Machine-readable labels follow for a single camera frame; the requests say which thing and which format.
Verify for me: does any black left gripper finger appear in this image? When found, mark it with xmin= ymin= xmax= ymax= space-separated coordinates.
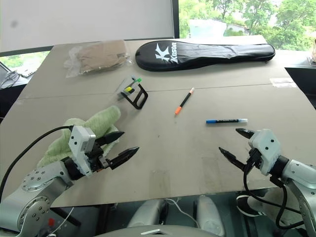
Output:
xmin=108 ymin=146 xmax=140 ymax=170
xmin=99 ymin=131 xmax=125 ymax=147

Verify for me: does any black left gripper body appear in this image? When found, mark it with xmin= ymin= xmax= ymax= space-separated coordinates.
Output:
xmin=85 ymin=141 xmax=112 ymax=174

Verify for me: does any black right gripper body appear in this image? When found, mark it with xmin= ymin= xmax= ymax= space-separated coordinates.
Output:
xmin=243 ymin=147 xmax=263 ymax=173

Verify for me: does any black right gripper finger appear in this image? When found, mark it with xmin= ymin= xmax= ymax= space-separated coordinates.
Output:
xmin=235 ymin=127 xmax=255 ymax=142
xmin=218 ymin=147 xmax=248 ymax=172

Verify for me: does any black pen holder with markers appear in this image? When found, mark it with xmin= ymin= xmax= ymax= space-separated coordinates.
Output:
xmin=115 ymin=76 xmax=149 ymax=110

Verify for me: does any orange black marker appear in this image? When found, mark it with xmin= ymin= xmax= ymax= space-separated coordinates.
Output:
xmin=174 ymin=86 xmax=195 ymax=116

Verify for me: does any light green towel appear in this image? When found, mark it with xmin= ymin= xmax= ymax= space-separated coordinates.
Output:
xmin=37 ymin=105 xmax=122 ymax=169

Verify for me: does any blue and white marker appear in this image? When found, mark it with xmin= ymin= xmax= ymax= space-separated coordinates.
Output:
xmin=205 ymin=118 xmax=249 ymax=125

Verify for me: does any black and white shoe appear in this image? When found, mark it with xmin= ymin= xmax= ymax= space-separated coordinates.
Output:
xmin=235 ymin=195 xmax=268 ymax=218

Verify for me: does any silver rounded robot leg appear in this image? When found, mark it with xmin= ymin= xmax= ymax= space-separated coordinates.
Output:
xmin=126 ymin=198 xmax=169 ymax=236
xmin=196 ymin=195 xmax=226 ymax=237

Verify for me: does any clear bag of brown items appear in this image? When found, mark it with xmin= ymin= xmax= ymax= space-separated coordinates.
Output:
xmin=64 ymin=39 xmax=134 ymax=79

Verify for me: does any grey robot torso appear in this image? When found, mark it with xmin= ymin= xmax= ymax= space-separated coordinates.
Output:
xmin=98 ymin=224 xmax=206 ymax=237

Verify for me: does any black racket bag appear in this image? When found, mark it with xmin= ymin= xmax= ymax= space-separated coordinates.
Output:
xmin=134 ymin=39 xmax=276 ymax=73

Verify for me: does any white roller blind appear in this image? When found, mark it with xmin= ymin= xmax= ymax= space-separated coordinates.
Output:
xmin=0 ymin=0 xmax=175 ymax=53

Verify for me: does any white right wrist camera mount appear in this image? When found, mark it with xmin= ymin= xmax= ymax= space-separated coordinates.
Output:
xmin=248 ymin=128 xmax=282 ymax=177

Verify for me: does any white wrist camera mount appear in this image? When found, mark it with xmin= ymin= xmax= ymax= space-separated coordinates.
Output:
xmin=248 ymin=128 xmax=282 ymax=177
xmin=68 ymin=125 xmax=97 ymax=178

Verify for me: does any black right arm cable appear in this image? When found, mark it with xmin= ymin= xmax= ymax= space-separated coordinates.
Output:
xmin=242 ymin=150 xmax=307 ymax=229

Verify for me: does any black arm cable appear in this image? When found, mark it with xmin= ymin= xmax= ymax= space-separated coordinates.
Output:
xmin=0 ymin=125 xmax=75 ymax=198
xmin=242 ymin=150 xmax=307 ymax=229

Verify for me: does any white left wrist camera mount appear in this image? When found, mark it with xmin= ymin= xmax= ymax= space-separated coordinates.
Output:
xmin=68 ymin=125 xmax=97 ymax=178

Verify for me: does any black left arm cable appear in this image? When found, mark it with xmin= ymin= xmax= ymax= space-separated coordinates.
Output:
xmin=0 ymin=125 xmax=75 ymax=198

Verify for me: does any thin white cable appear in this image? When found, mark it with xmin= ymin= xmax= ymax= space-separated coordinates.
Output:
xmin=164 ymin=198 xmax=201 ymax=228

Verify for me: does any dark window post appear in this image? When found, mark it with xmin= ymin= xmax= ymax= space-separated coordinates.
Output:
xmin=170 ymin=0 xmax=180 ymax=39

